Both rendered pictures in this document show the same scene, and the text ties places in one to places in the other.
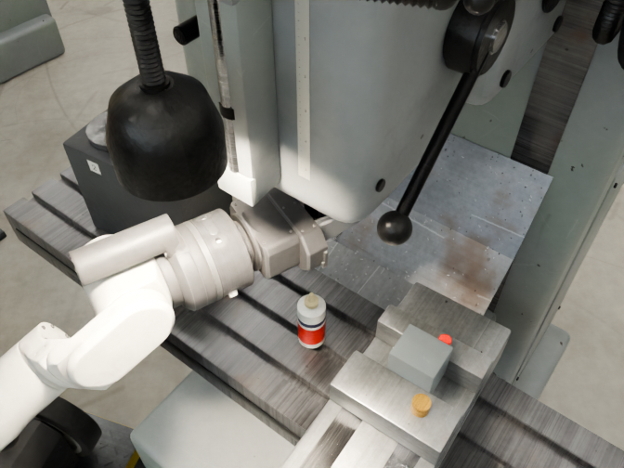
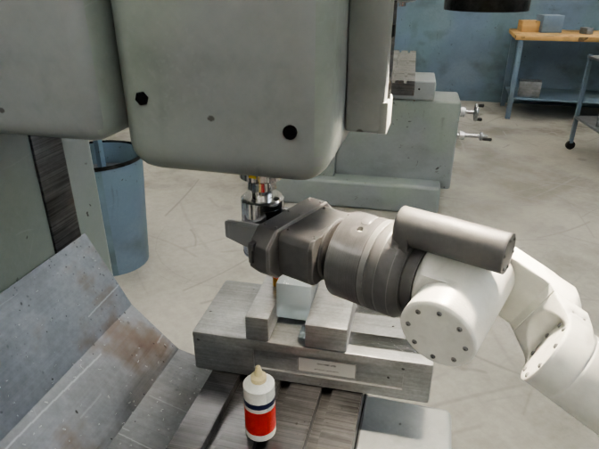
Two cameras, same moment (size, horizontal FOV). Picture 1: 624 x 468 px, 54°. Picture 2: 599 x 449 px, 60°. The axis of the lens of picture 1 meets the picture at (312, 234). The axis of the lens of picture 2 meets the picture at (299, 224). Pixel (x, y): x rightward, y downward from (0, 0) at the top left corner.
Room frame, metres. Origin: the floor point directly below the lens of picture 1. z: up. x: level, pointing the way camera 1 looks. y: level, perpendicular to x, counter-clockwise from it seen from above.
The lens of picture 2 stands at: (0.64, 0.49, 1.48)
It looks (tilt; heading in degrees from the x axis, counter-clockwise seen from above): 26 degrees down; 248
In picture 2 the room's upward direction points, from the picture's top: straight up
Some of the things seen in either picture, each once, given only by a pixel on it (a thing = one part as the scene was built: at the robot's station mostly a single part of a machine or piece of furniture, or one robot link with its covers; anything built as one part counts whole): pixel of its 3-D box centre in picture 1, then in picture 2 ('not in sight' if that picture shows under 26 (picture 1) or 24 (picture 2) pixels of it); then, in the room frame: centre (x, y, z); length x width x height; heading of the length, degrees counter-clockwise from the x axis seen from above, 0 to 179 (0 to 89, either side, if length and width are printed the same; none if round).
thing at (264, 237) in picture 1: (250, 241); (332, 250); (0.43, 0.07, 1.22); 0.13 x 0.12 x 0.10; 31
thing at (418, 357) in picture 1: (418, 362); (298, 291); (0.39, -0.13, 1.04); 0.06 x 0.05 x 0.06; 55
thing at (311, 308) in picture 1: (311, 317); (259, 399); (0.50, 0.00, 0.98); 0.04 x 0.04 x 0.11
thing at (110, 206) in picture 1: (154, 186); not in sight; (0.72, 0.25, 1.03); 0.22 x 0.12 x 0.20; 60
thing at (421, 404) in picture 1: (421, 405); not in sight; (0.33, -0.13, 1.05); 0.02 x 0.02 x 0.02
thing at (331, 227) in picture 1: (337, 227); not in sight; (0.45, -0.03, 1.22); 0.06 x 0.02 x 0.03; 121
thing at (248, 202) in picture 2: not in sight; (262, 200); (0.48, -0.01, 1.25); 0.05 x 0.05 x 0.01
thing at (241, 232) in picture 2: not in sight; (245, 236); (0.51, 0.00, 1.22); 0.06 x 0.02 x 0.03; 121
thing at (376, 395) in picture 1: (394, 405); (333, 308); (0.34, -0.10, 1.02); 0.15 x 0.06 x 0.04; 55
